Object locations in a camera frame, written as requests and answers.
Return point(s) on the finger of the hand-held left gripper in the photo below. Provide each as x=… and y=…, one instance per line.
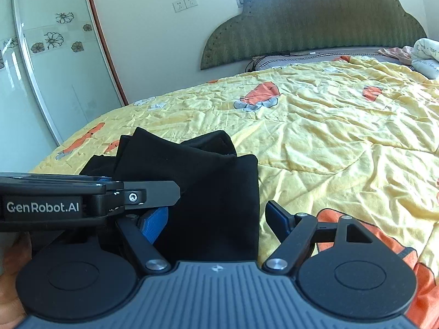
x=151, y=193

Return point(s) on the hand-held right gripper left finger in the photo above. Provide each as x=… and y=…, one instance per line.
x=154, y=224

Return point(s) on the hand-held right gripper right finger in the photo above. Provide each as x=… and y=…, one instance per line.
x=277, y=216

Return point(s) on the black pants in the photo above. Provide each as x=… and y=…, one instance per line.
x=212, y=209

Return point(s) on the person's left hand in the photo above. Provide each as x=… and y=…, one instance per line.
x=10, y=281

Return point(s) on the yellow carrot print blanket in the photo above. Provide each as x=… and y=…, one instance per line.
x=343, y=137

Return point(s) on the white glass wardrobe door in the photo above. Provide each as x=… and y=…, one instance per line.
x=51, y=75

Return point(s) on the grey patterned pillow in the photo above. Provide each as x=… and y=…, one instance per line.
x=277, y=62

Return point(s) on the green padded headboard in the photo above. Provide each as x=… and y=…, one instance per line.
x=308, y=17

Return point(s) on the pink cloth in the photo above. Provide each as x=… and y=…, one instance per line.
x=398, y=53

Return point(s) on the white printed quilt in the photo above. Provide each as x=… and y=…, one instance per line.
x=427, y=56

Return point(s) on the white wall socket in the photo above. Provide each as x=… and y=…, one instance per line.
x=178, y=6
x=190, y=2

